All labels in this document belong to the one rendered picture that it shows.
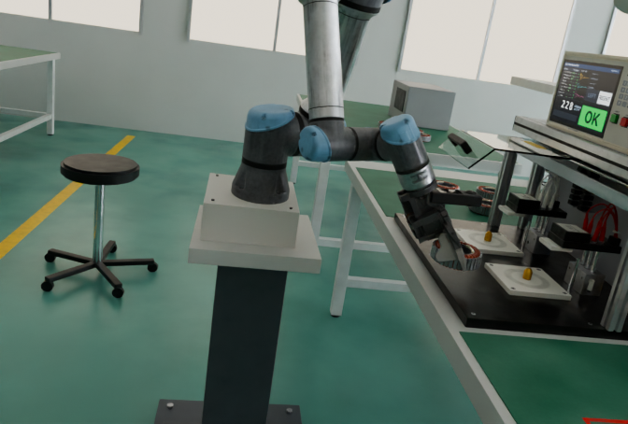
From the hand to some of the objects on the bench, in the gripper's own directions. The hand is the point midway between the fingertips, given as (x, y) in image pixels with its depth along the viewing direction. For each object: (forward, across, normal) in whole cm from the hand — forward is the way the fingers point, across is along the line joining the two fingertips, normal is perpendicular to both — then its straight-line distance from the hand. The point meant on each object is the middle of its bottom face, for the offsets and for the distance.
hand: (457, 256), depth 126 cm
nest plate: (+16, -27, +14) cm, 34 cm away
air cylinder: (+23, -3, +26) cm, 35 cm away
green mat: (+29, +50, +32) cm, 66 cm away
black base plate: (+19, -15, +14) cm, 28 cm away
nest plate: (+16, -3, +14) cm, 21 cm away
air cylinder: (+24, -27, +26) cm, 44 cm away
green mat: (+31, -79, +32) cm, 91 cm away
